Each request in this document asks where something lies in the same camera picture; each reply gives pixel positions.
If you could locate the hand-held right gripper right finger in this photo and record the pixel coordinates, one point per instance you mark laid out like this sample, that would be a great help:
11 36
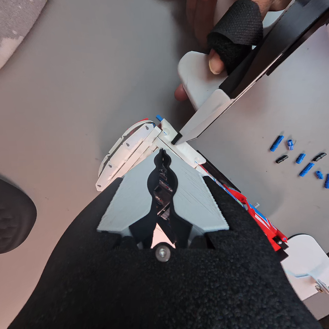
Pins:
198 203

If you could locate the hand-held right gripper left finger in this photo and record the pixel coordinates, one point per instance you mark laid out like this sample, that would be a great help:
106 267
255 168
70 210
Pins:
123 205

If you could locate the person's left hand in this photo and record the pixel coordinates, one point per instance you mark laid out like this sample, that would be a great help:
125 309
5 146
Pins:
200 20

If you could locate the person's dark trousers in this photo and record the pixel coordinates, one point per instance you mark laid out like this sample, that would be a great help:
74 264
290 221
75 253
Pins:
12 216

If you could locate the grey desk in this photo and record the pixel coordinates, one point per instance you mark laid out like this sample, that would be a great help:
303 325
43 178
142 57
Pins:
282 102

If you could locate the person's grey mottled sweatshirt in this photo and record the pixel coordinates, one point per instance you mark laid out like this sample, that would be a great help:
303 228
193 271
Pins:
15 25

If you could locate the white curved plastic piece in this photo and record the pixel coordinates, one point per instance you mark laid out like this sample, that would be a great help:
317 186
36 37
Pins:
303 259

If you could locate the scattered blue connector pins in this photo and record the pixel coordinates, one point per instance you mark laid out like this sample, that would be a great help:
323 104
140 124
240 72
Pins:
306 169

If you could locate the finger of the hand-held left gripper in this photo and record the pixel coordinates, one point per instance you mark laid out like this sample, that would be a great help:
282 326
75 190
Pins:
203 115

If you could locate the toy brick race car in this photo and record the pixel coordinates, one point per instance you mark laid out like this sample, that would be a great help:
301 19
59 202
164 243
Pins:
133 149

